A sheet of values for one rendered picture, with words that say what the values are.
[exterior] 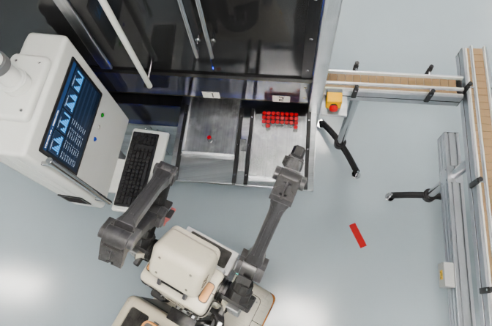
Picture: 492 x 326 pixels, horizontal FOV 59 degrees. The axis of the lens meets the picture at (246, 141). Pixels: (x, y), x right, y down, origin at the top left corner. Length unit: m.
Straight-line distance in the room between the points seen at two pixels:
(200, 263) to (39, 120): 0.75
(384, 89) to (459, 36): 1.60
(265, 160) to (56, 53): 1.03
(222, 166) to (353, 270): 1.22
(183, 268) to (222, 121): 0.92
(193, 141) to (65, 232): 1.38
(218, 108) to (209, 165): 0.31
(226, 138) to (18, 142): 0.96
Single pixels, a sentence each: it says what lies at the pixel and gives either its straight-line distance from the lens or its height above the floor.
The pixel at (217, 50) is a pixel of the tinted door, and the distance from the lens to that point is 1.80.
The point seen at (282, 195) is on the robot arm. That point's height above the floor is 1.53.
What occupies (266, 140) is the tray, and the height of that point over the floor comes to 0.88.
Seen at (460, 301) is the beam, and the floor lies 0.54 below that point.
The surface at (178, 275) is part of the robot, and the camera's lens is 1.56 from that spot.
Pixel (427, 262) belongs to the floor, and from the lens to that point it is 3.03.
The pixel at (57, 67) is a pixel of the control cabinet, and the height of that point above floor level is 1.54.
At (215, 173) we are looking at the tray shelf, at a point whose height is 0.88.
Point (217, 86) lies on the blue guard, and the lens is 2.04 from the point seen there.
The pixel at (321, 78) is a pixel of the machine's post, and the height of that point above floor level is 1.22.
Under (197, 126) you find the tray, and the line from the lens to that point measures 2.21.
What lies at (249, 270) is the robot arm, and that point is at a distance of 1.60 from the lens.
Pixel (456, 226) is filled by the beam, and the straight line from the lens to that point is 2.53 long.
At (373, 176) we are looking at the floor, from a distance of 3.07.
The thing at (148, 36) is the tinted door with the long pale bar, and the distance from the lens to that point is 1.81.
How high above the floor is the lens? 2.86
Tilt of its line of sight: 67 degrees down
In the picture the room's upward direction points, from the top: 10 degrees counter-clockwise
